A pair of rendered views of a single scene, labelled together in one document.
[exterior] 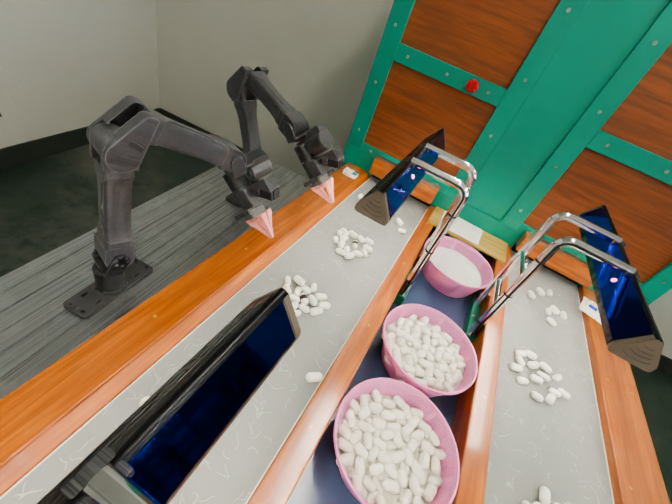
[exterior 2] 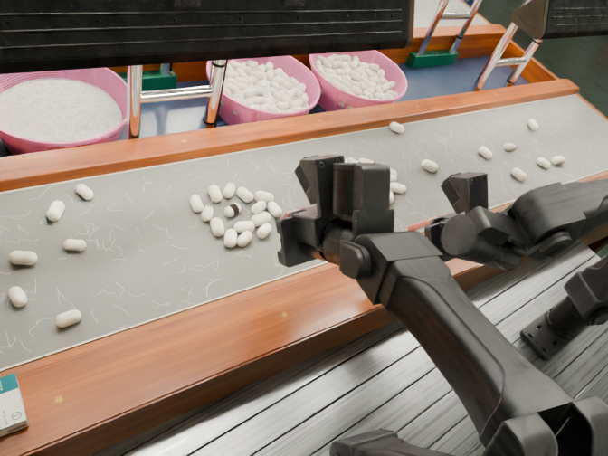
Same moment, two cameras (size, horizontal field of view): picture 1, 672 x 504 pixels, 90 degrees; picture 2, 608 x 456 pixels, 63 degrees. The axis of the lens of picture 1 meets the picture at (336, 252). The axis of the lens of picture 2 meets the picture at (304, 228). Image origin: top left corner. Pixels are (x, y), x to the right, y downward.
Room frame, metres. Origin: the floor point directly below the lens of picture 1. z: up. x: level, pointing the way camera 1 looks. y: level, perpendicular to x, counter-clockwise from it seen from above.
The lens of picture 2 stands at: (1.36, 0.35, 1.39)
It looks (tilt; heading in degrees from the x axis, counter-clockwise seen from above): 46 degrees down; 209
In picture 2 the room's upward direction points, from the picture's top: 23 degrees clockwise
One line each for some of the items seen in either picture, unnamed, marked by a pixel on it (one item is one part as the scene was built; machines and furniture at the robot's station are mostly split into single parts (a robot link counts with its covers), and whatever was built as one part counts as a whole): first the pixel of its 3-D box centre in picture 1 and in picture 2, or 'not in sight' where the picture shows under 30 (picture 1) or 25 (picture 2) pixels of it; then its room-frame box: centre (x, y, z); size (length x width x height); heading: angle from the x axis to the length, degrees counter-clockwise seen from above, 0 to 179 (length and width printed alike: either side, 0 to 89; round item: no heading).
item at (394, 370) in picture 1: (422, 353); (261, 94); (0.60, -0.32, 0.72); 0.27 x 0.27 x 0.10
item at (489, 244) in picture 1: (468, 232); not in sight; (1.24, -0.47, 0.77); 0.33 x 0.15 x 0.01; 77
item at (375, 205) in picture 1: (414, 163); (232, 18); (0.93, -0.11, 1.08); 0.62 x 0.08 x 0.07; 167
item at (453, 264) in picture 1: (450, 270); (60, 120); (1.03, -0.42, 0.71); 0.22 x 0.22 x 0.06
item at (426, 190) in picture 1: (404, 179); not in sight; (1.37, -0.16, 0.83); 0.30 x 0.06 x 0.07; 77
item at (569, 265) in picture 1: (557, 258); not in sight; (1.21, -0.82, 0.83); 0.30 x 0.06 x 0.07; 77
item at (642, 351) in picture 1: (613, 264); not in sight; (0.79, -0.66, 1.08); 0.62 x 0.08 x 0.07; 167
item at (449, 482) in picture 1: (389, 449); (353, 84); (0.33, -0.26, 0.72); 0.27 x 0.27 x 0.10
